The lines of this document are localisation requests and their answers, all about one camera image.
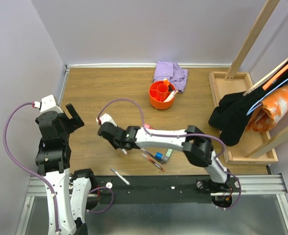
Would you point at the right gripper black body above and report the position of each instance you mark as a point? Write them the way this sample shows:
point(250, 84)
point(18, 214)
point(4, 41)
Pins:
point(115, 145)

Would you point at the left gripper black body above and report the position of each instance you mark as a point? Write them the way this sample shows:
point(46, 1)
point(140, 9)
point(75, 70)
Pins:
point(65, 133)

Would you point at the peach capped white marker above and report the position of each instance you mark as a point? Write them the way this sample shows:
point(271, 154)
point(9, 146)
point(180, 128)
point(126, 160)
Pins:
point(171, 96)

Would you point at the orange black highlighter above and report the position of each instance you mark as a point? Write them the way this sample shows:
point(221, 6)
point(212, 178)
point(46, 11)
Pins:
point(166, 82)

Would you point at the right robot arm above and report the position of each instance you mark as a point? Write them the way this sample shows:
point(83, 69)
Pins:
point(196, 146)

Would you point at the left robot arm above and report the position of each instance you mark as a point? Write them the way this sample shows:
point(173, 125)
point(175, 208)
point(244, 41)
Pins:
point(66, 193)

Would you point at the pink capped clear pencil tube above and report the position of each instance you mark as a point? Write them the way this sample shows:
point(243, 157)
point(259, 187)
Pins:
point(148, 127)

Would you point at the purple ink clear pen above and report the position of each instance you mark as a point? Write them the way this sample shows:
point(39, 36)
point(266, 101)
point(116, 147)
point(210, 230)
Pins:
point(151, 155)

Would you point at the grey silver marker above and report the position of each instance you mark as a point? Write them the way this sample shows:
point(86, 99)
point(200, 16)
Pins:
point(120, 176)

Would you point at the red ink pen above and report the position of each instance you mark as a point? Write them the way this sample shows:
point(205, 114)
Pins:
point(153, 162)

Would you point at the blue capped grey glue stick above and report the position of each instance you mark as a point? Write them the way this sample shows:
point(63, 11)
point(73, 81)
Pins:
point(162, 158)

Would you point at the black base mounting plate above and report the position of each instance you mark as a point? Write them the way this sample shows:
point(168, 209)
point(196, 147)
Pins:
point(162, 189)

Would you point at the orange round organizer container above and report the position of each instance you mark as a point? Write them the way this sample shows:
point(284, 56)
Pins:
point(158, 92)

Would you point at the purple crumpled cloth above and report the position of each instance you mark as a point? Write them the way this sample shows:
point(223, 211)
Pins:
point(173, 73)

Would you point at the black garment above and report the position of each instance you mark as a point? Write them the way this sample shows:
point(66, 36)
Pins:
point(234, 110)

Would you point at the wooden tray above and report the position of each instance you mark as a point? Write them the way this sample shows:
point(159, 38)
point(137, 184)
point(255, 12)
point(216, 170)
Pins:
point(239, 154)

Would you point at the orange white bag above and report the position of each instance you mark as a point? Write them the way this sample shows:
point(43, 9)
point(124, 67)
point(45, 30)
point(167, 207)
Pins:
point(270, 111)

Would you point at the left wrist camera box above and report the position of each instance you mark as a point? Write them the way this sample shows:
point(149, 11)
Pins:
point(49, 103)

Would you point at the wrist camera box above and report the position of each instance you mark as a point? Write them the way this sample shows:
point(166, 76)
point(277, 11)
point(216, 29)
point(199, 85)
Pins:
point(105, 118)
point(49, 103)

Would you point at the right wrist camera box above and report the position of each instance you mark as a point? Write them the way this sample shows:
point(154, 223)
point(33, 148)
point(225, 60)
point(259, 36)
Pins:
point(105, 118)

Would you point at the aluminium extrusion rail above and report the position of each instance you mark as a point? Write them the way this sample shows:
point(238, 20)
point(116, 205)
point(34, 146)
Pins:
point(251, 185)

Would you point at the wooden rack frame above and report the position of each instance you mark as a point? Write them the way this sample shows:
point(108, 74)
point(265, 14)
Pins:
point(259, 24)

